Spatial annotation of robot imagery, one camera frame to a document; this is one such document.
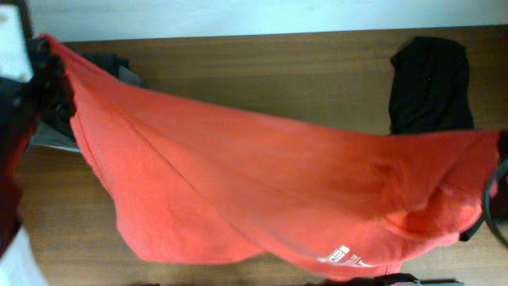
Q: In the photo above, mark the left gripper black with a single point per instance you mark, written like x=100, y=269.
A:
x=56, y=80

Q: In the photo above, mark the red printed t-shirt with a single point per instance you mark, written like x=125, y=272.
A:
x=198, y=183

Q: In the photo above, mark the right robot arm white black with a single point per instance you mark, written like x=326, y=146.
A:
x=494, y=200

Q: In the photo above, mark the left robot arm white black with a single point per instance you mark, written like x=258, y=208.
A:
x=18, y=125

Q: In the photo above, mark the grey folded garment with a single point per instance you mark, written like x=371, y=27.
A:
x=49, y=137

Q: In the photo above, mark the dark folded garment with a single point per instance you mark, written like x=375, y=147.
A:
x=103, y=63

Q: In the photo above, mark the black crumpled garment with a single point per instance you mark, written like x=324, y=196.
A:
x=430, y=87

